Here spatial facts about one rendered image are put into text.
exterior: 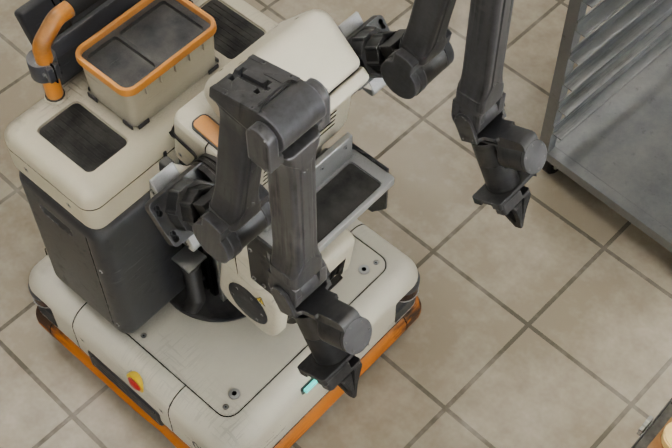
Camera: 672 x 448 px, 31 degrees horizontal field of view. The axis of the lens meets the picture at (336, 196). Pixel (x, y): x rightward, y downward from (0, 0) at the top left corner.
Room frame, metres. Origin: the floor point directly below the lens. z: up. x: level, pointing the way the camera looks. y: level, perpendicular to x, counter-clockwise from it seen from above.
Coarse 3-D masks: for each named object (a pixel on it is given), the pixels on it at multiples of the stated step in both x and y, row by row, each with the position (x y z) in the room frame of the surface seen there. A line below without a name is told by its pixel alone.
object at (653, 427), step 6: (666, 408) 0.75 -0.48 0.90; (660, 414) 0.74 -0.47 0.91; (666, 414) 0.74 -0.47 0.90; (654, 420) 0.72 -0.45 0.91; (660, 420) 0.73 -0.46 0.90; (666, 420) 0.73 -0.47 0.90; (648, 426) 0.72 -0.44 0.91; (654, 426) 0.72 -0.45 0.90; (660, 426) 0.72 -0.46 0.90; (648, 432) 0.71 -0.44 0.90; (654, 432) 0.71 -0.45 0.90; (642, 438) 0.70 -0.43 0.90; (648, 438) 0.70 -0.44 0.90; (636, 444) 0.69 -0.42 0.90; (642, 444) 0.69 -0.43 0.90; (648, 444) 0.69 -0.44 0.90
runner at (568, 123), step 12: (660, 36) 2.08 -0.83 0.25; (648, 48) 2.05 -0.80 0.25; (660, 48) 2.06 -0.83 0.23; (636, 60) 2.02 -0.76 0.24; (648, 60) 2.02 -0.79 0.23; (624, 72) 1.98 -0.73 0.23; (636, 72) 1.98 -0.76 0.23; (612, 84) 1.94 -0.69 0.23; (624, 84) 1.94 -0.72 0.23; (600, 96) 1.91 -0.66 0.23; (576, 108) 1.85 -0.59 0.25; (588, 108) 1.87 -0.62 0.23; (564, 120) 1.82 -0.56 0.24; (576, 120) 1.83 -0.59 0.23; (552, 132) 1.79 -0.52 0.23; (564, 132) 1.79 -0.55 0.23
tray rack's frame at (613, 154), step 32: (640, 96) 1.97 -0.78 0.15; (576, 128) 1.87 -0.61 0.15; (608, 128) 1.87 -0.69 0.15; (640, 128) 1.87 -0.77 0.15; (576, 160) 1.77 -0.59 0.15; (608, 160) 1.77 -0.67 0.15; (640, 160) 1.77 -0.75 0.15; (608, 192) 1.67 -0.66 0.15; (640, 192) 1.67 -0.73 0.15; (640, 224) 1.58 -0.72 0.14
